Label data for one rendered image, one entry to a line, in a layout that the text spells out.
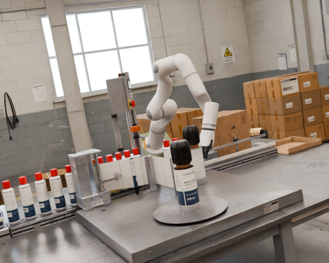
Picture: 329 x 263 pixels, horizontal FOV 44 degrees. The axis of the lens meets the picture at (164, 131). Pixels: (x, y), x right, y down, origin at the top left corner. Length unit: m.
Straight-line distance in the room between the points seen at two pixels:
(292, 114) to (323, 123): 0.61
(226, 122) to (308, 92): 3.51
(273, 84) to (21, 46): 4.28
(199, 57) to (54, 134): 3.28
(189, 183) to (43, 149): 6.09
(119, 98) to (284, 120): 3.97
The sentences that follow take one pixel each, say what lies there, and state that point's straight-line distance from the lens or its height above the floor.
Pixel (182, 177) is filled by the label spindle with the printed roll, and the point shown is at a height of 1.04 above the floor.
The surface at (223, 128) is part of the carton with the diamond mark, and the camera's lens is 2.74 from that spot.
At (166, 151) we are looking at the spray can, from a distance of 2.29.
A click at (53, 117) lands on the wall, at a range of 7.59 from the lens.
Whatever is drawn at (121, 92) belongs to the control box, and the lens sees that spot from 2.19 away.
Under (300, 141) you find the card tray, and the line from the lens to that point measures 3.02.
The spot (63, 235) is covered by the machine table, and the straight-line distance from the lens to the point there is 1.91.
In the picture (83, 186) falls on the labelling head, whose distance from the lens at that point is 1.98.
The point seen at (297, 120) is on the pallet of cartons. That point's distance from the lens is 6.05.
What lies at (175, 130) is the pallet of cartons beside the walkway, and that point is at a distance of 5.79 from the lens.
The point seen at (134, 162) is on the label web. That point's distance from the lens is 2.07.
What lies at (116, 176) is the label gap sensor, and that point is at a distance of 2.08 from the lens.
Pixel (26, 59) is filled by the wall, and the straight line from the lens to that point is 7.59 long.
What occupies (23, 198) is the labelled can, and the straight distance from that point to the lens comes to 2.07.
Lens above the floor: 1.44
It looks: 8 degrees down
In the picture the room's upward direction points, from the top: 10 degrees counter-clockwise
